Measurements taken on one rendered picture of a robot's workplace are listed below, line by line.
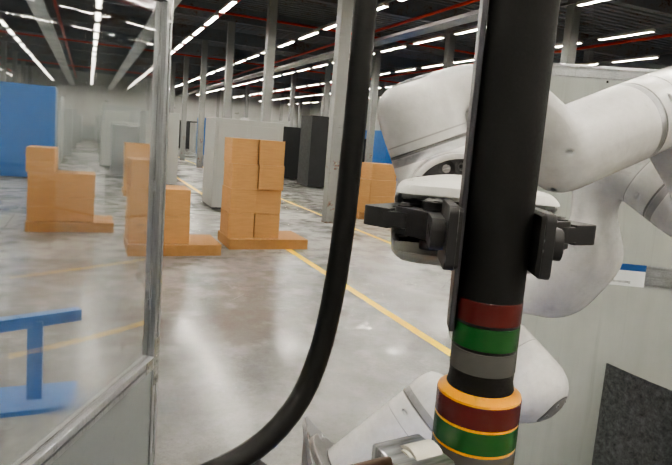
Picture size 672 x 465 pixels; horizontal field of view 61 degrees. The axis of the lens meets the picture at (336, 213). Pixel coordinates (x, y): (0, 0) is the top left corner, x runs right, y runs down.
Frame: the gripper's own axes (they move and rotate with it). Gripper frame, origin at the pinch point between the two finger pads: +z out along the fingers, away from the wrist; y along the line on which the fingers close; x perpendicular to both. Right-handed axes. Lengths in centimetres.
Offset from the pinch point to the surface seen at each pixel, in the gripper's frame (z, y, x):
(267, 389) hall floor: -328, 73, -160
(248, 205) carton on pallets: -786, 206, -94
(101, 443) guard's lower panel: -98, 70, -74
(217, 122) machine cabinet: -1152, 373, 31
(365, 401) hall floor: -328, 8, -160
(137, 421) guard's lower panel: -119, 70, -78
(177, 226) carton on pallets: -699, 278, -120
